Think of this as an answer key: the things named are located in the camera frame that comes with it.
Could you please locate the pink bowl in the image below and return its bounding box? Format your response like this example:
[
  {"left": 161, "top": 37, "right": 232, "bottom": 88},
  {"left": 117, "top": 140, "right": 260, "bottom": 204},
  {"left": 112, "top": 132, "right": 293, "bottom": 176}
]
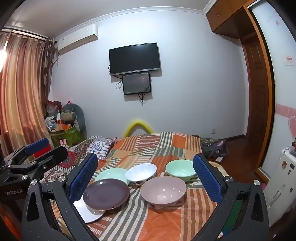
[{"left": 140, "top": 176, "right": 187, "bottom": 207}]

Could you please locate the white printed wardrobe door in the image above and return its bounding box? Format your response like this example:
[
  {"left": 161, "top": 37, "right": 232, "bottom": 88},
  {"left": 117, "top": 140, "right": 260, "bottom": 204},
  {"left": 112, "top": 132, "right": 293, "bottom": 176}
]
[{"left": 251, "top": 0, "right": 296, "bottom": 181}]

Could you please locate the wooden overhead cabinet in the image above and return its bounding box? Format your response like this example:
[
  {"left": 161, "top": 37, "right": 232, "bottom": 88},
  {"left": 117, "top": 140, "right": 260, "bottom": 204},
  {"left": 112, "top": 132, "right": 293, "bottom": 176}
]
[{"left": 205, "top": 0, "right": 257, "bottom": 40}]

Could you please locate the brown striped curtain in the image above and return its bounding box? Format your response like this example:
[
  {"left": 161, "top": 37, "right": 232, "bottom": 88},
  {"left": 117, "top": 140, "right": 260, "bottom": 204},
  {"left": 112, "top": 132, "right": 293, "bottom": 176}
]
[{"left": 0, "top": 30, "right": 57, "bottom": 158}]

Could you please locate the patterned quilt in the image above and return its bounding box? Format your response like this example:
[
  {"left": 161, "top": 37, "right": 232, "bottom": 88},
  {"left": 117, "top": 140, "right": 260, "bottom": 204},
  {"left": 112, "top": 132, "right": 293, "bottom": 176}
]
[{"left": 44, "top": 136, "right": 118, "bottom": 186}]

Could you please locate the black wall television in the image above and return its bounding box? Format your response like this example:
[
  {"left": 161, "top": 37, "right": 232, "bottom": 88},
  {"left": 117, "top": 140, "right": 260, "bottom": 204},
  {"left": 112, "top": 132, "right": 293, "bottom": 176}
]
[{"left": 109, "top": 43, "right": 161, "bottom": 76}]

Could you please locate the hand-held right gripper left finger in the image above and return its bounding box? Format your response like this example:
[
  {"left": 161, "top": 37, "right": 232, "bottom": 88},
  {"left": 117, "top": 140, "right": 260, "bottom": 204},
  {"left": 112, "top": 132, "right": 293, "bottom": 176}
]
[{"left": 21, "top": 152, "right": 99, "bottom": 241}]

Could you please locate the red box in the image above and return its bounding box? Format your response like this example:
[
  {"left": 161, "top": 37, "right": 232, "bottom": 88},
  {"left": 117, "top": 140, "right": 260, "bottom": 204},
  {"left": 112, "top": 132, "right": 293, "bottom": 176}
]
[{"left": 35, "top": 145, "right": 52, "bottom": 158}]

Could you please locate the striped patchwork blanket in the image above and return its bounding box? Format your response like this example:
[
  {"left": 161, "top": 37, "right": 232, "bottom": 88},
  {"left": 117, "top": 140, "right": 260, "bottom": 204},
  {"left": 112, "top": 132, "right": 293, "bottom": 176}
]
[{"left": 46, "top": 132, "right": 234, "bottom": 241}]

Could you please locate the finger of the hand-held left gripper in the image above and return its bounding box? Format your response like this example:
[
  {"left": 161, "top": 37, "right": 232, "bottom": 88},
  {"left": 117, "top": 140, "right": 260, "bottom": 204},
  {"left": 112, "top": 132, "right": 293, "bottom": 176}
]
[
  {"left": 5, "top": 138, "right": 50, "bottom": 164},
  {"left": 34, "top": 146, "right": 69, "bottom": 179}
]

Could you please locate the mint green bowl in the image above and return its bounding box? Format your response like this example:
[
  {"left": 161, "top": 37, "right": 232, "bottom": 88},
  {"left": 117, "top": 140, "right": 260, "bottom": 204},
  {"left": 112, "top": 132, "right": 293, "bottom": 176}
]
[{"left": 165, "top": 159, "right": 197, "bottom": 181}]

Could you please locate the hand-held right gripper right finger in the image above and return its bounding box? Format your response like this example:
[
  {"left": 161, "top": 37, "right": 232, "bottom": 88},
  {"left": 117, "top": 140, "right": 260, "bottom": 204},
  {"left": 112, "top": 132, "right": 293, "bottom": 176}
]
[{"left": 190, "top": 153, "right": 270, "bottom": 241}]

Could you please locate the small black monitor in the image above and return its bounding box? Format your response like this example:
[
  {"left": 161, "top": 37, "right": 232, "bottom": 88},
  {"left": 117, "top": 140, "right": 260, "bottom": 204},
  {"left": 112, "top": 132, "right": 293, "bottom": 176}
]
[{"left": 122, "top": 72, "right": 152, "bottom": 95}]

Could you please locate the grey plush toy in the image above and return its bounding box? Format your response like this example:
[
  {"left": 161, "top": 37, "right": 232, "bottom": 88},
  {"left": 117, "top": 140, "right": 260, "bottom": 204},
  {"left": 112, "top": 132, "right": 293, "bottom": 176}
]
[{"left": 60, "top": 103, "right": 85, "bottom": 133}]

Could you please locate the white air conditioner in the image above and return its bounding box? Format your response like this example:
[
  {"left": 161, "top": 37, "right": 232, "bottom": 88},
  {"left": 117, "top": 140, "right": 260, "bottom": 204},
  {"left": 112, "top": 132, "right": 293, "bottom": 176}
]
[{"left": 55, "top": 23, "right": 99, "bottom": 55}]

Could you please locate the green cardboard box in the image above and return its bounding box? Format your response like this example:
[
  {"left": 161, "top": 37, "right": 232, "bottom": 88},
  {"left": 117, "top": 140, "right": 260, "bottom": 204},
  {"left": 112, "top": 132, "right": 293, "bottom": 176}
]
[{"left": 50, "top": 125, "right": 85, "bottom": 149}]

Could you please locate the yellow foam noodle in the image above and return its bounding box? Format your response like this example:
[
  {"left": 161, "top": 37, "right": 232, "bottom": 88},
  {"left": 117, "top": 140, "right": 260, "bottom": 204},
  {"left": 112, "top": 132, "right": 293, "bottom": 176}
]
[{"left": 124, "top": 119, "right": 154, "bottom": 138}]

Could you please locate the mint green plate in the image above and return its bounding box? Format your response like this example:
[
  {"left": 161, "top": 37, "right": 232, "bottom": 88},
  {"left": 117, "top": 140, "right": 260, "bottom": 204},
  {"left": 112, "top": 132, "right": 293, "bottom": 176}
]
[{"left": 95, "top": 168, "right": 130, "bottom": 186}]

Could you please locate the dark bag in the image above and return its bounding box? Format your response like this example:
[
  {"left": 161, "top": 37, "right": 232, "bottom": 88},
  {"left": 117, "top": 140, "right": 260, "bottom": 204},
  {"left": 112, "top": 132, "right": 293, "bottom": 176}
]
[{"left": 200, "top": 138, "right": 229, "bottom": 159}]

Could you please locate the white appliance with stickers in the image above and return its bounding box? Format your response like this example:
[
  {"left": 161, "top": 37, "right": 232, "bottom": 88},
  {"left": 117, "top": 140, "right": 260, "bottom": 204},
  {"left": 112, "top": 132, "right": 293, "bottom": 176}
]
[{"left": 264, "top": 146, "right": 296, "bottom": 227}]

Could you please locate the white spotted bowl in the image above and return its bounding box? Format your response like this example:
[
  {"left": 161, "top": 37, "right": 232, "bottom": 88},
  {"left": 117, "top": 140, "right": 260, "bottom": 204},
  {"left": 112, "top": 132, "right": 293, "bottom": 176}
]
[{"left": 125, "top": 163, "right": 157, "bottom": 184}]

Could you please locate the purple plate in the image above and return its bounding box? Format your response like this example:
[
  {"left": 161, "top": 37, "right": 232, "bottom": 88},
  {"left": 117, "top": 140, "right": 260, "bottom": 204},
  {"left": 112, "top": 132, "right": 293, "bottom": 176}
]
[{"left": 83, "top": 178, "right": 130, "bottom": 211}]

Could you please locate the pile of toys and bags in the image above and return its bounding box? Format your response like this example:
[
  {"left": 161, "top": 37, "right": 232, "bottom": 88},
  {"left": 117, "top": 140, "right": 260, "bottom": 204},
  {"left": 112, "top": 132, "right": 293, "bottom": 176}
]
[{"left": 44, "top": 100, "right": 74, "bottom": 132}]

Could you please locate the wooden door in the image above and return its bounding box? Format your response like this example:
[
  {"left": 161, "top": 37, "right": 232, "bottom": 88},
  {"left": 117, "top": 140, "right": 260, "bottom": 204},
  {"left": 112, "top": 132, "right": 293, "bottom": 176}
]
[{"left": 242, "top": 32, "right": 271, "bottom": 167}]

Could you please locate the white plate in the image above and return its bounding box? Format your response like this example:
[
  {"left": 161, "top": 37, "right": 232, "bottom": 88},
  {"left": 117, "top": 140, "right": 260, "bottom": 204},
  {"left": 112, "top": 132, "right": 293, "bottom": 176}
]
[{"left": 73, "top": 196, "right": 105, "bottom": 224}]

